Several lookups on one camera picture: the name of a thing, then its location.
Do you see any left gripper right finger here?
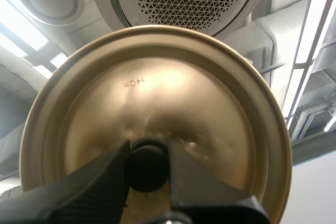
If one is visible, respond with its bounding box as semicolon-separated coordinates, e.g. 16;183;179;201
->
167;140;271;224

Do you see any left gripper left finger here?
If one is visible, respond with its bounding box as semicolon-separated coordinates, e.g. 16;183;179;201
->
0;140;131;224

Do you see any gold pot lid black knob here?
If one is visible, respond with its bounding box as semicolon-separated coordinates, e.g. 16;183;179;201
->
18;24;293;224

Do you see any long ceiling light strip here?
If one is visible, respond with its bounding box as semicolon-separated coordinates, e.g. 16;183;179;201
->
0;0;65;72
282;0;336;130

